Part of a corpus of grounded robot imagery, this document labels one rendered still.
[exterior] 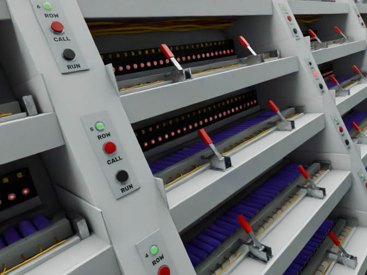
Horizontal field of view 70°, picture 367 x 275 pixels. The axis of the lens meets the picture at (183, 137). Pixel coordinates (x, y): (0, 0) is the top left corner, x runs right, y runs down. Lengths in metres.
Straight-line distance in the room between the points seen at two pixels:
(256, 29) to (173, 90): 0.52
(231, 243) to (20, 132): 0.42
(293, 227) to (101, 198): 0.43
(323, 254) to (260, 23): 0.70
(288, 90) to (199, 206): 0.56
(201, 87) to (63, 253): 0.36
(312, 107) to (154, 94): 0.56
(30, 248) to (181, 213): 0.21
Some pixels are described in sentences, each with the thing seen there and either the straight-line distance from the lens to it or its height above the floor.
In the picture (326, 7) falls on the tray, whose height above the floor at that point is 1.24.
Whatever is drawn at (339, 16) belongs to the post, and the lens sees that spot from 1.58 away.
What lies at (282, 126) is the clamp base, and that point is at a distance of 0.72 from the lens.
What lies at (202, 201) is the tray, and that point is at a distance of 0.46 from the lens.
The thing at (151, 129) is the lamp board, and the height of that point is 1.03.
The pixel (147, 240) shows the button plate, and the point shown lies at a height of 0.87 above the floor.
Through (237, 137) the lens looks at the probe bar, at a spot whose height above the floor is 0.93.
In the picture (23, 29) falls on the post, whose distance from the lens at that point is 0.43.
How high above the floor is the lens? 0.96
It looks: 2 degrees up
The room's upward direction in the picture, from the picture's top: 24 degrees counter-clockwise
